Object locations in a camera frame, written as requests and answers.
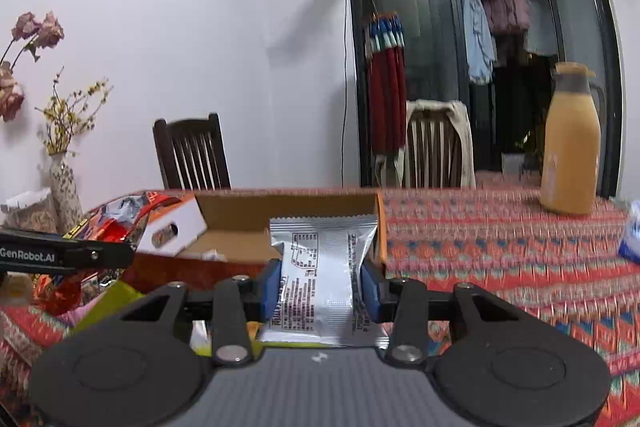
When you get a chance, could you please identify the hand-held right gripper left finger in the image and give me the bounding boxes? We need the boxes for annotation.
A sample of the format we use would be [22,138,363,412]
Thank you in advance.
[117,258,282,367]

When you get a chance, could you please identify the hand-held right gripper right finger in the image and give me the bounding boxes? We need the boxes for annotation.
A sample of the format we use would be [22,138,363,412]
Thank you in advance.
[359,258,523,365]

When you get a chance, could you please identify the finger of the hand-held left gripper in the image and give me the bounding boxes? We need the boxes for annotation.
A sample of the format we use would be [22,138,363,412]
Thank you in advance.
[0,229,137,275]

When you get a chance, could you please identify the silver snack packet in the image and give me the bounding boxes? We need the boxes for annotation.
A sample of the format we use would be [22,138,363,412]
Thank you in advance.
[257,214,391,349]

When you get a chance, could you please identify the red snack packet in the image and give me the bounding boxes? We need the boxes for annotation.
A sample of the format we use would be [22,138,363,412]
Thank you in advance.
[32,193,151,317]

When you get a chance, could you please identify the pink snack packet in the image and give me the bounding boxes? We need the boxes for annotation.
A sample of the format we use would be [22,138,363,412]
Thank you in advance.
[62,304,91,328]

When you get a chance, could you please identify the orange cardboard box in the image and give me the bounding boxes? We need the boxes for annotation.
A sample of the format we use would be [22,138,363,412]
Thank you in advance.
[122,189,390,295]

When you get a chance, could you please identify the floral ceramic vase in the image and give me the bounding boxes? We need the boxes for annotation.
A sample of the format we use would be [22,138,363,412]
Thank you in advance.
[49,153,85,233]

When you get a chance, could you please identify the red patterned tablecloth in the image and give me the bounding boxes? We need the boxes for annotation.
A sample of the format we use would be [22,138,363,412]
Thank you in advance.
[0,171,640,427]

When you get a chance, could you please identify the yellow flower branches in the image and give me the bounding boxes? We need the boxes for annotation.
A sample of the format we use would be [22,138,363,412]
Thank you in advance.
[34,67,113,158]

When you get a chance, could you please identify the dark wooden chair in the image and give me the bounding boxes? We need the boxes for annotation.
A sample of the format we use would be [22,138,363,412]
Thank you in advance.
[152,113,232,192]

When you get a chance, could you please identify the dark sliding glass door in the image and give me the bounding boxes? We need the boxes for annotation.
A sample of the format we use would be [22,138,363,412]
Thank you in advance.
[341,0,626,200]

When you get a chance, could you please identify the red hanging tassels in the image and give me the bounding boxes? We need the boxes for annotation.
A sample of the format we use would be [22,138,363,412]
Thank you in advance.
[364,11,408,155]

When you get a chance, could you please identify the pink artificial flowers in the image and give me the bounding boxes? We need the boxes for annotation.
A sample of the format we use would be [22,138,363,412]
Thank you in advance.
[0,0,66,122]

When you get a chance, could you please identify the yellow thermos jug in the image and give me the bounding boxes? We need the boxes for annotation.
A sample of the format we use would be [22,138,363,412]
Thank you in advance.
[540,62,603,215]

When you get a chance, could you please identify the blue white tissue pack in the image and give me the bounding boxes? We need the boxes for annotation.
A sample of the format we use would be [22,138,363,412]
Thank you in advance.
[617,199,640,264]

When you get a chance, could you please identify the light blue hanging shirt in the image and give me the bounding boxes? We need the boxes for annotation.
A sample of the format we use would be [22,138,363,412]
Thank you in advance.
[459,0,497,85]

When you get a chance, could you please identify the white hanging garment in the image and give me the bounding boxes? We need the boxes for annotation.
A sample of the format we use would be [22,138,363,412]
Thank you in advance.
[525,0,558,55]

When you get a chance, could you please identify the pink hanging garments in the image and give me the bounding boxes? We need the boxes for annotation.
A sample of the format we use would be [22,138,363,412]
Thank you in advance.
[482,0,532,35]

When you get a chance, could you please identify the black lamp cable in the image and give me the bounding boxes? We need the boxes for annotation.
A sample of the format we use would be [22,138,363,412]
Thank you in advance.
[341,0,351,188]

